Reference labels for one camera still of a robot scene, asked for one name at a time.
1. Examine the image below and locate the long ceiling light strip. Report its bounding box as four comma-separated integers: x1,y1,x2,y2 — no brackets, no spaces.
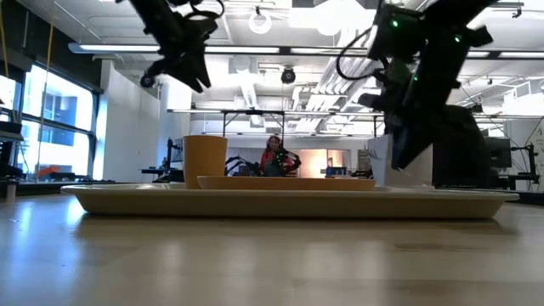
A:
67,42,281,55

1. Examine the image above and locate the black ceiling camera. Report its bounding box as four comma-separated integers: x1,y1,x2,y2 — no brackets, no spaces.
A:
280,65,298,86

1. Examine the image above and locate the orange plastic plate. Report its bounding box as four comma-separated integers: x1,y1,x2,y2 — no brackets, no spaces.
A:
195,175,377,192

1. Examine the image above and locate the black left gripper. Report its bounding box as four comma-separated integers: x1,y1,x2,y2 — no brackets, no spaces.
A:
139,8,220,94

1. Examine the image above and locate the black looped cable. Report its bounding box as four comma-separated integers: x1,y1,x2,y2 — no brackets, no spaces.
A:
335,25,386,82

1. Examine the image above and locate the white ceiling ring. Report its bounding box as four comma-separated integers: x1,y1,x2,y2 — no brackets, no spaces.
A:
247,9,274,36

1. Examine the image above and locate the person at far desk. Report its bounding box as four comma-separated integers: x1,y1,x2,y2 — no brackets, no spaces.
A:
258,134,295,178

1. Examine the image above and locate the black overhead frame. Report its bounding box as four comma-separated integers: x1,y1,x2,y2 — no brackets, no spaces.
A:
221,109,286,138

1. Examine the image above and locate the beige plastic tray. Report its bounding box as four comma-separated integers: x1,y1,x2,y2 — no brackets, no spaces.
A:
59,183,521,220

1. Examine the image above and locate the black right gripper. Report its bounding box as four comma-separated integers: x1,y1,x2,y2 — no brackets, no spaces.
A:
357,40,471,171

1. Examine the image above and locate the black computer monitor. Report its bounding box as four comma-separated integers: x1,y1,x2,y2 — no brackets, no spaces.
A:
484,136,513,169

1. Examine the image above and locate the yellow plastic cup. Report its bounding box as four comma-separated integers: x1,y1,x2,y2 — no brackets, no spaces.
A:
182,134,229,190

